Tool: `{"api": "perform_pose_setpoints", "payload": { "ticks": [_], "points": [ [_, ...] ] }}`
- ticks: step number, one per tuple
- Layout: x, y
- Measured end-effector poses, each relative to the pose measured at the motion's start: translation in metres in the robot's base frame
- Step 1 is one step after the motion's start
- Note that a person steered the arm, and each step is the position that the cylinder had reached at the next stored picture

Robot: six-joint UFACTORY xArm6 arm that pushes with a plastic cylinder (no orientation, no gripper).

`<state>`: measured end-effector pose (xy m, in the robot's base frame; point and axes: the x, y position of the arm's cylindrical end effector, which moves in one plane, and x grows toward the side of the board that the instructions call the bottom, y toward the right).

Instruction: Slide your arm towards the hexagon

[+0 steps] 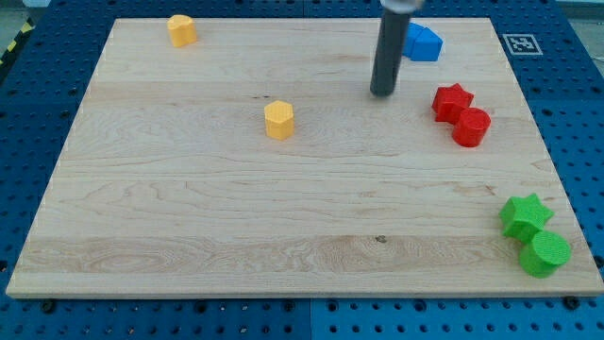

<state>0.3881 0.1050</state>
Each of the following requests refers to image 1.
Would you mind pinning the green cylinder block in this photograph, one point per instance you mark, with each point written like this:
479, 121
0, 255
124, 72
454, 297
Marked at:
546, 252

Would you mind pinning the blue cube block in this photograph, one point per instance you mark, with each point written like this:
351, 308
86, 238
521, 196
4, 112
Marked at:
413, 32

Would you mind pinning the yellow hexagon block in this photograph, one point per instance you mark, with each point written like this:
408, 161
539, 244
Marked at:
279, 120

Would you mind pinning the light wooden board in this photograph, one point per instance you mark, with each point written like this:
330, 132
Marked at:
168, 186

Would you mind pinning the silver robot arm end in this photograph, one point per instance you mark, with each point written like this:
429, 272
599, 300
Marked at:
402, 6

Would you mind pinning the yellow heart block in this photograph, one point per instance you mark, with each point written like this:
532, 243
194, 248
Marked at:
181, 29

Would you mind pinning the blue pentagon block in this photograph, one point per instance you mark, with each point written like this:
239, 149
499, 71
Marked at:
426, 46

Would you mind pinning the red star block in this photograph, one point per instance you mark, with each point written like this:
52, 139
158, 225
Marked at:
449, 102

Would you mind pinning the white fiducial marker tag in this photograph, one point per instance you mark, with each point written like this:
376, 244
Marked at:
521, 44

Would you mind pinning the green star block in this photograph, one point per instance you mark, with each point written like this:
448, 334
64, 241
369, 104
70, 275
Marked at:
523, 217

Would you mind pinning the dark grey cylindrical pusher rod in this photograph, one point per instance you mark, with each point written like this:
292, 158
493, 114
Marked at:
391, 39

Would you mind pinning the red cylinder block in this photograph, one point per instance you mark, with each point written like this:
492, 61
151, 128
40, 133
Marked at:
471, 127

